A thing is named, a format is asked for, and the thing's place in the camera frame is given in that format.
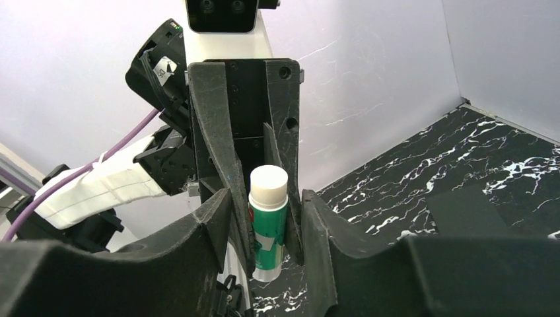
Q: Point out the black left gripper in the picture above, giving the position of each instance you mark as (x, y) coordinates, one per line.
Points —
(245, 113)

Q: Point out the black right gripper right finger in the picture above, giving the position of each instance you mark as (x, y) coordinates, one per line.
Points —
(351, 273)

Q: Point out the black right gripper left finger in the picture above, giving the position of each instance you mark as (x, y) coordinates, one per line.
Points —
(172, 272)

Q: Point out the green white glue stick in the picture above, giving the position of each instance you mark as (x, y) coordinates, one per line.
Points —
(267, 202)

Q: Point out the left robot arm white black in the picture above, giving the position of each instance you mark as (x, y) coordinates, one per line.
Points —
(157, 165)

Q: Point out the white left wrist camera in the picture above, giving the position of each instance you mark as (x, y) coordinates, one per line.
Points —
(227, 30)

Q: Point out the aluminium front rail frame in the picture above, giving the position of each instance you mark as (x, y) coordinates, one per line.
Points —
(18, 180)

